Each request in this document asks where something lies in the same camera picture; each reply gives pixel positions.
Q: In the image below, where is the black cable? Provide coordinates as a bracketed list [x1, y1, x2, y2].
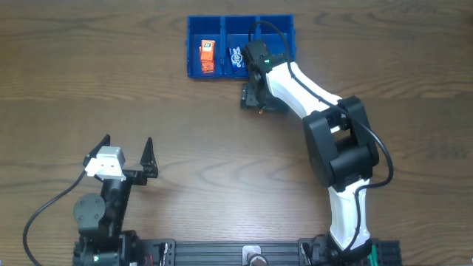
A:
[248, 20, 394, 193]
[22, 170, 88, 266]

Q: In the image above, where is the orange candy box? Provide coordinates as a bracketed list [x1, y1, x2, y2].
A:
[200, 39, 217, 62]
[200, 58, 216, 74]

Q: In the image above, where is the blue tray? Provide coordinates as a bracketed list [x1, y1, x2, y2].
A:
[186, 13, 297, 80]

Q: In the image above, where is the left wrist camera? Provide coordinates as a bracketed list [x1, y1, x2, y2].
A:
[84, 146, 126, 182]

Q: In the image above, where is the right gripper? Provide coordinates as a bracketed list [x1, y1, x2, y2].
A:
[239, 83, 288, 114]

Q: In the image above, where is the mounting rail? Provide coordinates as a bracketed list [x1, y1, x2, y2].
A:
[72, 238, 402, 266]

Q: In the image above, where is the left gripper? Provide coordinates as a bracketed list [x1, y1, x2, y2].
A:
[82, 134, 160, 187]

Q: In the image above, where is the blue candy pack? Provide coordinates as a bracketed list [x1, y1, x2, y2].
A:
[227, 46, 247, 73]

